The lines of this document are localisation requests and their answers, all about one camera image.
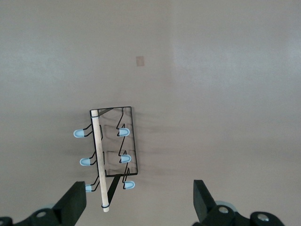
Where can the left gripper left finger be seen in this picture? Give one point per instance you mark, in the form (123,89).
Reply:
(70,207)

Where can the small brown tape patch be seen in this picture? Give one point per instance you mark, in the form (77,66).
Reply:
(140,61)

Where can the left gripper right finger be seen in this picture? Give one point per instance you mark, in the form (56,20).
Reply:
(207,212)

